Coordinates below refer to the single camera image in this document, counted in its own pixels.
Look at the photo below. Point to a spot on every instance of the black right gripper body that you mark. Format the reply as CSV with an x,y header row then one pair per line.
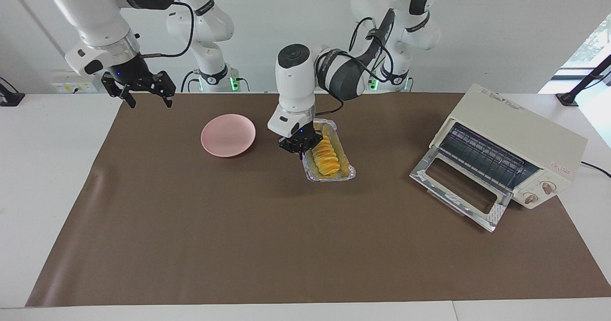
x,y
131,73

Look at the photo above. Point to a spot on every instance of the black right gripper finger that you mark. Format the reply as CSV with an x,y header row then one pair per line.
x,y
114,85
164,85

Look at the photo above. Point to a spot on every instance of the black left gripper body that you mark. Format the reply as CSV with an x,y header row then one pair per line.
x,y
300,140

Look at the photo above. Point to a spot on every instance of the golden ridged bread loaf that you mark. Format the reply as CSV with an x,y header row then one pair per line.
x,y
327,161

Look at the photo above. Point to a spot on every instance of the aluminium foil tray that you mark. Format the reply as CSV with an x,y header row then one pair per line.
x,y
334,178

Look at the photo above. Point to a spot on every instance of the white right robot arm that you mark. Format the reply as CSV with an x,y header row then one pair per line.
x,y
90,6

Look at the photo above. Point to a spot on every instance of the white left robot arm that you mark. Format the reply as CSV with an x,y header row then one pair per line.
x,y
296,82

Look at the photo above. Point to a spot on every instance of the glass oven door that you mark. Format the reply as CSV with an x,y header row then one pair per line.
x,y
458,188

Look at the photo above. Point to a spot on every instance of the cream toaster oven body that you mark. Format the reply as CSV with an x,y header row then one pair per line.
x,y
525,130

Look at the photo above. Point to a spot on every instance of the cream oven knob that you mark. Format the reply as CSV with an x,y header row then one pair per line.
x,y
548,186
530,198

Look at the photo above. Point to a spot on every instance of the pink round plate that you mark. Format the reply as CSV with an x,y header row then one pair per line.
x,y
228,136

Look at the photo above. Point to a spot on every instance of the brown table mat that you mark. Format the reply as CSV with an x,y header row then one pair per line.
x,y
305,244

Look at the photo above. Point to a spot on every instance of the black desk clamp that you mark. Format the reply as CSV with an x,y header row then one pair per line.
x,y
9,99

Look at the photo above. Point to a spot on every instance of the black angled stand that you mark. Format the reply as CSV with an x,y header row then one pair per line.
x,y
568,99

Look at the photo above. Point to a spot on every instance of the bright window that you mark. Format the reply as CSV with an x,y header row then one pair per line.
x,y
592,44

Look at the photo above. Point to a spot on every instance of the white wall power socket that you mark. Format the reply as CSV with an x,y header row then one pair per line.
x,y
71,87

